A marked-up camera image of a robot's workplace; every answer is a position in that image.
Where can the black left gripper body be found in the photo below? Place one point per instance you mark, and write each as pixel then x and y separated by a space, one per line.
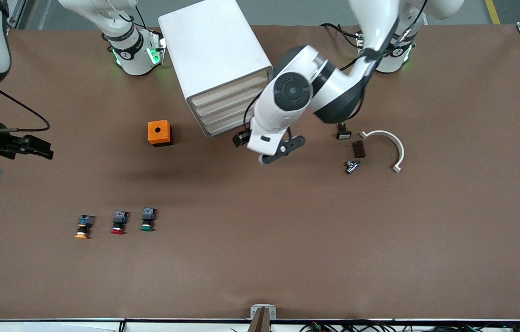
pixel 242 138

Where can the white plastic drawer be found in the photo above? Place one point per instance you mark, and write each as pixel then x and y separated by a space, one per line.
pixel 227 123

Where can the green mushroom push button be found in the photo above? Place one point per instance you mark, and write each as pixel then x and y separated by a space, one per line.
pixel 147 220

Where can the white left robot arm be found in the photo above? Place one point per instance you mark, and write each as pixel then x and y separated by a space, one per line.
pixel 269 115

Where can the orange black button box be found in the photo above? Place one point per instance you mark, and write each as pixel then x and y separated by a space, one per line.
pixel 158 132

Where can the yellow mushroom push button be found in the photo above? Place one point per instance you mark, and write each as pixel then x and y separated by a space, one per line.
pixel 84 227

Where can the white drawer cabinet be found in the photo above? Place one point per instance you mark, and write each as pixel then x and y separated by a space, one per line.
pixel 213 50

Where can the red mushroom push button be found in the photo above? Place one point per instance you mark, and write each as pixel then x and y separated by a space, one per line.
pixel 118 222

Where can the small silver metal part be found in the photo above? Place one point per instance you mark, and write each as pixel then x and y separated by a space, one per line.
pixel 353 167

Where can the small dark brown block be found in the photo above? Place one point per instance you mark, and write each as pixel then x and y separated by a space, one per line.
pixel 359 149

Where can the brown table cover sheet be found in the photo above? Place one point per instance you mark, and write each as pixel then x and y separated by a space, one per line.
pixel 287 258

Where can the dark tapered bar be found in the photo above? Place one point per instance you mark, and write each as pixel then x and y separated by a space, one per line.
pixel 260 323

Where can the black white square switch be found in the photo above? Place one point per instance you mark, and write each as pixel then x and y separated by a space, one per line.
pixel 343 133

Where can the white curved plastic bracket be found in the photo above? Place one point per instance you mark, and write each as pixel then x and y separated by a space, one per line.
pixel 398 145

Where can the grey metal table bracket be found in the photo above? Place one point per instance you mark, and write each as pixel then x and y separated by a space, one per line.
pixel 263 306

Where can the white table edge rail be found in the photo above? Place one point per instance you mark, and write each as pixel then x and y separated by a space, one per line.
pixel 56 326

